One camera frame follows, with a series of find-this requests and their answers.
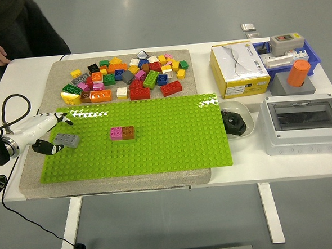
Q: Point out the silver shiny building brick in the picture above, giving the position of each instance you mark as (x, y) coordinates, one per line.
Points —
(142, 54)

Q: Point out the red long building brick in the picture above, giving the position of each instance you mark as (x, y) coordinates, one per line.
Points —
(139, 94)
(171, 88)

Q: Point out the metal floor socket plate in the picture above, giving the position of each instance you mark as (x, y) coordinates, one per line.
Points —
(248, 26)
(253, 35)

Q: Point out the green studded baseplate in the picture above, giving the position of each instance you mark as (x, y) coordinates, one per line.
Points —
(169, 135)

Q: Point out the yellow shiny building brick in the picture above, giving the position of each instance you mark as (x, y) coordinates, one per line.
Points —
(71, 98)

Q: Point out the white dish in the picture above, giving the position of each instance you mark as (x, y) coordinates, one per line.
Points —
(238, 106)

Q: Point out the grey long building brick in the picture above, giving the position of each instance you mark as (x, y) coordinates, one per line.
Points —
(66, 139)

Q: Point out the white terminal strip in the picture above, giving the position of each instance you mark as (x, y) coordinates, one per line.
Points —
(277, 61)

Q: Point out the white table leg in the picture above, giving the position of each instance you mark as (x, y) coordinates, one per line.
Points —
(271, 214)
(72, 226)

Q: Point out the brown-orange building brick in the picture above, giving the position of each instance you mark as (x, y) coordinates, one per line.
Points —
(145, 68)

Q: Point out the dark grey building brick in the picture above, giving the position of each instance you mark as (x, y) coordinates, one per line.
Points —
(127, 76)

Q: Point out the black plug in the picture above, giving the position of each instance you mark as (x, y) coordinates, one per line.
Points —
(79, 248)

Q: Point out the person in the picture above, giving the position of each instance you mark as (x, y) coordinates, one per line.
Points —
(22, 26)

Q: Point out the magenta building brick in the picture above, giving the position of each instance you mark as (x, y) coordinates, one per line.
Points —
(140, 75)

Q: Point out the grey flat ringed brick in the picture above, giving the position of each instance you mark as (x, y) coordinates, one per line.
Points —
(80, 79)

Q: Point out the grey block base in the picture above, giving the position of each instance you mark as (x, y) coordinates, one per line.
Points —
(279, 86)

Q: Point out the orange cylinder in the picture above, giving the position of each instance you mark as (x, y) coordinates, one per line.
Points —
(298, 72)

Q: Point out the small yellow building brick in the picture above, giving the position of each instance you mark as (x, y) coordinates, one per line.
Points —
(104, 72)

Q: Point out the dark green long brick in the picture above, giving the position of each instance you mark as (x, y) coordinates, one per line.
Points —
(72, 89)

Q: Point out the green building brick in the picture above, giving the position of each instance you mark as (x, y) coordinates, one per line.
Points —
(104, 63)
(183, 64)
(109, 80)

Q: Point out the blue building brick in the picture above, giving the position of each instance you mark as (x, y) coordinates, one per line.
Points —
(143, 63)
(162, 80)
(119, 74)

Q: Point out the small orange building brick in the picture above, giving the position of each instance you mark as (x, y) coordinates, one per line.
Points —
(103, 68)

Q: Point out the lime long building brick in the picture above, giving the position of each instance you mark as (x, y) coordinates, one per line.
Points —
(151, 79)

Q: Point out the blue plastic bin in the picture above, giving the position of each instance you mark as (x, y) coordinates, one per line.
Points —
(314, 57)

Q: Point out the yellow white cardboard box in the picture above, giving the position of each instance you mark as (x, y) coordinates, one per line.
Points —
(235, 66)

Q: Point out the large black nut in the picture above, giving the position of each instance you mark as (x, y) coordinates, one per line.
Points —
(233, 124)

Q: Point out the grey switch box red button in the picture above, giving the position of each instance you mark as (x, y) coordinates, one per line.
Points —
(286, 45)

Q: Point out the black adapter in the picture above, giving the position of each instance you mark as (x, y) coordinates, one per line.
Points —
(261, 49)

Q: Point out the grey-brown mat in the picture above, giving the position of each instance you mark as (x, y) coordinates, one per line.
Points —
(130, 184)

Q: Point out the orange hollow building brick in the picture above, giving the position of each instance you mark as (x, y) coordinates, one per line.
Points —
(97, 78)

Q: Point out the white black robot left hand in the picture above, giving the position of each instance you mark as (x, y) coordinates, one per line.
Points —
(33, 128)

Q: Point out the yellow-orange building brick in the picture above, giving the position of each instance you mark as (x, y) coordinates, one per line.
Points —
(115, 61)

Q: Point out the black building brick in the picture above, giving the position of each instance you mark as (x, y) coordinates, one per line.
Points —
(93, 68)

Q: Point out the pink square building brick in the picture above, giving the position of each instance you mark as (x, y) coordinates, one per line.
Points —
(116, 133)

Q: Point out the brown square building brick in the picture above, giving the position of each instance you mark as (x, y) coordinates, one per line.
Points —
(128, 132)

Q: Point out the orange long building brick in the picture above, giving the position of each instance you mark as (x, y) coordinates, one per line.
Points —
(100, 96)
(117, 68)

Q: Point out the white yellow building brick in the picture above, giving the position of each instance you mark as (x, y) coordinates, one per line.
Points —
(167, 71)

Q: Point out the white distribution box clear lid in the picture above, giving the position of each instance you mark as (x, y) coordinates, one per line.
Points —
(302, 138)

